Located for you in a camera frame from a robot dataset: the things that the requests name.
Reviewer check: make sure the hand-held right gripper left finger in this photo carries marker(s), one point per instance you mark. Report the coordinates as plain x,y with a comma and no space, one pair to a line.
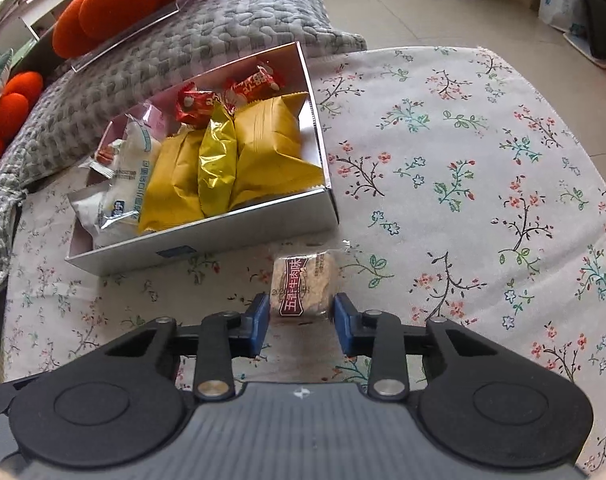
260,325

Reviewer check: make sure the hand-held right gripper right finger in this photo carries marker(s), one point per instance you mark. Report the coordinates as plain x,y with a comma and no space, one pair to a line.
343,325

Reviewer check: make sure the clear-wrapped oat bar packet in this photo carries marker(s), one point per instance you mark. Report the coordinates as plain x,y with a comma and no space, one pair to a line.
303,280

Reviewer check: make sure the pink cardboard box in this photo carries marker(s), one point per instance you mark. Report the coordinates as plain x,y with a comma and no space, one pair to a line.
223,240

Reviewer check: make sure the matte yellow snack packet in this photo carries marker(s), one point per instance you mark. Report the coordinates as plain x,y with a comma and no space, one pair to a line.
175,185
268,145

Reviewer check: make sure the shiny gold snack packet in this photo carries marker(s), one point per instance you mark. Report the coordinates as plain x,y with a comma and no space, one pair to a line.
215,160

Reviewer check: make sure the white blue-print bread packet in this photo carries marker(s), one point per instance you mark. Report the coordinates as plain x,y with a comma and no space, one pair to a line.
133,160

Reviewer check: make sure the crinkled silvery white packet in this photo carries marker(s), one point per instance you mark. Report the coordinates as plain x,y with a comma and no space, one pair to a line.
88,207

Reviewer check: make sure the small white red-print packet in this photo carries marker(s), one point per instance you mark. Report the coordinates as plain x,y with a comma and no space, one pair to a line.
105,157

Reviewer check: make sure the red candy packet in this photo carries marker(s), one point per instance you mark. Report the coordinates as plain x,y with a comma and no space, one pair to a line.
253,82
195,105

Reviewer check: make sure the floral bed sheet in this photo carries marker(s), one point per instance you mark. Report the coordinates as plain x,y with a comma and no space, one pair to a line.
458,160

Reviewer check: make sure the grey checkered quilted blanket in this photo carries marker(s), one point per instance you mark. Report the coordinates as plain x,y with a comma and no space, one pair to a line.
243,15

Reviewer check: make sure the clear plastic sheet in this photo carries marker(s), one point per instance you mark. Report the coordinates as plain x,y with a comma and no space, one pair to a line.
172,10

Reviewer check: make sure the small orange pumpkin cushion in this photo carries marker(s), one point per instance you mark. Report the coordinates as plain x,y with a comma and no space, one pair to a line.
13,105

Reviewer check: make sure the large orange pumpkin cushion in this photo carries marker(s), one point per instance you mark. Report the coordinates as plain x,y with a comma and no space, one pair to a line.
113,5

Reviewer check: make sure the white bookshelf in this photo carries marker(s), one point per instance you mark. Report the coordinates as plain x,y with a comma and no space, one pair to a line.
33,15

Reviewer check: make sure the black bag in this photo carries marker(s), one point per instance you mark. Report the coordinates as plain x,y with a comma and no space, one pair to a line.
600,25

